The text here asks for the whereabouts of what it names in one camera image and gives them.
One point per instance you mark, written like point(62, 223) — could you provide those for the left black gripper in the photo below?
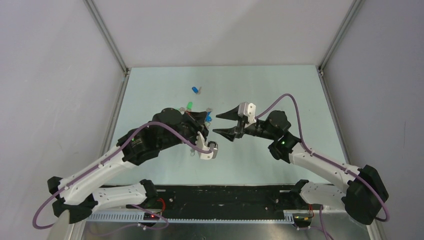
point(197, 121)

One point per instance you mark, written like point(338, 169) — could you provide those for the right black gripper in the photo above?
point(235, 132)

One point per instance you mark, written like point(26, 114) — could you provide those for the blue tag key middle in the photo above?
point(208, 118)

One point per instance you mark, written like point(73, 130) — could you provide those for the blue tag key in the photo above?
point(208, 118)
point(196, 90)

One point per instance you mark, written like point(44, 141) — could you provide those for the green tag key loose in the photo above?
point(189, 106)

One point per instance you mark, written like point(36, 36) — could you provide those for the blue tag key far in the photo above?
point(196, 90)

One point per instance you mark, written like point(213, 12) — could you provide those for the left controller board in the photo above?
point(151, 217)

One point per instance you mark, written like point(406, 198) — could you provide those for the controller board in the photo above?
point(151, 217)
point(302, 219)

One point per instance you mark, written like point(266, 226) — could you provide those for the right controller board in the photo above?
point(302, 219)

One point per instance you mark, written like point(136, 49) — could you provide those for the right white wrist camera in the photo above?
point(247, 113)

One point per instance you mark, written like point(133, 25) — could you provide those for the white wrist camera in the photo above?
point(247, 113)
point(208, 149)

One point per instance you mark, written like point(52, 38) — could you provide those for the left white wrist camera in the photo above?
point(208, 149)

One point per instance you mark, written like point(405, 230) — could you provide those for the left aluminium corner post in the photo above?
point(107, 36)

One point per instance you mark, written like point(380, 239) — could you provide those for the aluminium corner post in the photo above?
point(347, 21)
point(107, 36)

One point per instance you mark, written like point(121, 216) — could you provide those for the right aluminium corner post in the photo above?
point(347, 21)

